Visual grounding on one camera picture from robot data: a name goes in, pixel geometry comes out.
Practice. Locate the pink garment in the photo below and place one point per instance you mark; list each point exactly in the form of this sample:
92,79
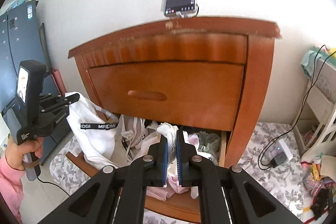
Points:
172,186

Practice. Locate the white power strip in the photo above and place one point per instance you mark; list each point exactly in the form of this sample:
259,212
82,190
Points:
281,146

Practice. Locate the phone stand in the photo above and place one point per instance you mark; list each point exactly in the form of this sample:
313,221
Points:
179,14

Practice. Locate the person's left hand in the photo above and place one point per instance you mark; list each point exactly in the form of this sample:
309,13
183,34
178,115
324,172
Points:
14,153

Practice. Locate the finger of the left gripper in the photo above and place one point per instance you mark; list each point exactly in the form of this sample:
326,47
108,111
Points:
50,101

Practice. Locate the pile of colourful clutter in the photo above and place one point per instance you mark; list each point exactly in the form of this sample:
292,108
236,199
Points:
319,189

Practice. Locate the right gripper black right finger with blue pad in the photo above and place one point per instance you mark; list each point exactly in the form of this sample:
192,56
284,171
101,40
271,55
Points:
184,153

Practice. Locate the wooden nightstand cabinet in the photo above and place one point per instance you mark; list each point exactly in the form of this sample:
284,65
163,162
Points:
237,41

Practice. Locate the black charger plug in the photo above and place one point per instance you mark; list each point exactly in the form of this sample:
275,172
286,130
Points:
279,159

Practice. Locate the pink sleeve forearm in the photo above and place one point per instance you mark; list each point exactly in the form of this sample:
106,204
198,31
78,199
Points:
12,188

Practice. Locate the white garment with black strap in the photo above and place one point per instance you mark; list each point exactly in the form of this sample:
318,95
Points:
100,143

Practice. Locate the white lattice shelf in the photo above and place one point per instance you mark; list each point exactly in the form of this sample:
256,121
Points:
314,129

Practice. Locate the cream white mesh garment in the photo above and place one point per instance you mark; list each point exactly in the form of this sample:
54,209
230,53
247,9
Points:
170,133

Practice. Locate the teal cloth on shelf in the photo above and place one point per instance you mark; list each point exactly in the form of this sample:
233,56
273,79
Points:
308,62

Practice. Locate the dark blue refrigerator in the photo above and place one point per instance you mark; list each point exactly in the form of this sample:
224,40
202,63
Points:
21,39

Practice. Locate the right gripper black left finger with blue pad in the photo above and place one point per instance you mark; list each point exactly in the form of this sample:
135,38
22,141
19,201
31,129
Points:
157,174

